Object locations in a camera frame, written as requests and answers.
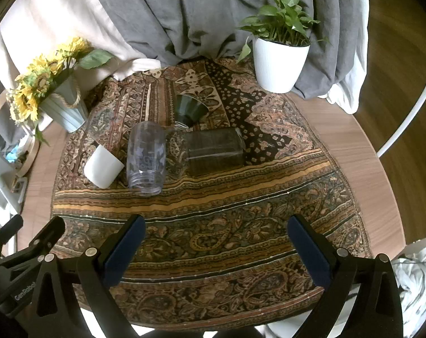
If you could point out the small clear glass cup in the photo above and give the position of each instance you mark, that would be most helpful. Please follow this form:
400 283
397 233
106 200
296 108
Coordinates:
177 153

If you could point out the grey fabric drape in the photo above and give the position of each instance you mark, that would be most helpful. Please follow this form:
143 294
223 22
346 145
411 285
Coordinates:
185 14

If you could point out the brown paisley patterned cloth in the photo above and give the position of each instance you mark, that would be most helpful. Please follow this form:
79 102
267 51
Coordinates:
241 200

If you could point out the tall clear plastic cup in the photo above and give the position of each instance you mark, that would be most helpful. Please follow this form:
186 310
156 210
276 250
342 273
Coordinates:
146 155

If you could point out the dark green bowl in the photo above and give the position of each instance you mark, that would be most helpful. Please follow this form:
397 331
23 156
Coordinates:
189 110

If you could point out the square clear glass jar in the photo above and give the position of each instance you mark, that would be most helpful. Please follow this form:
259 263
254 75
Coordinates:
216 151

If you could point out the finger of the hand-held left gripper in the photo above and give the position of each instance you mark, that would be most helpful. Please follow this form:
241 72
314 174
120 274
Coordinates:
11 225
50 230

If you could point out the crumpled white cloth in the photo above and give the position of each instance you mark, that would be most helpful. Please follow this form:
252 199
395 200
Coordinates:
417 288

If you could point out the white curved tube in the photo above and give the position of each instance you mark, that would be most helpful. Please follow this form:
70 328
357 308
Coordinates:
410 119

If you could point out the white fabric drape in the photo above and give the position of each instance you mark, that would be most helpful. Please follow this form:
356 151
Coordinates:
347 93

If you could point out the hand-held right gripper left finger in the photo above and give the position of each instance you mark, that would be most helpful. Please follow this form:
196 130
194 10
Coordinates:
124 253

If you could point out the white cup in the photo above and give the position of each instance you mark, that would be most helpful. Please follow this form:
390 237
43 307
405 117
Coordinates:
102 169

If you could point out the sunflowers in grey pot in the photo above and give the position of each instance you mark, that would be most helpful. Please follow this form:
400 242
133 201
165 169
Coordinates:
66 110

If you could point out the green plant in white pot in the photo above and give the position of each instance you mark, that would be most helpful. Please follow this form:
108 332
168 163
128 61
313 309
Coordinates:
279 65

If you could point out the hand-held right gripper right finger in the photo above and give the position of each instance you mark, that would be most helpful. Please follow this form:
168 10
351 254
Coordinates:
313 255

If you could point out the light blue cloth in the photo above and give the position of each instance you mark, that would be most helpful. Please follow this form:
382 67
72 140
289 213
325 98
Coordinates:
11 156

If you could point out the beige fabric drape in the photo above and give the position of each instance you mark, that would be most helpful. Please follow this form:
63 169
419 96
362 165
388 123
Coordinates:
51 17

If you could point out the white plastic device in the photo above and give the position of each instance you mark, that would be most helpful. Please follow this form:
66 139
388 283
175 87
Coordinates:
9 188

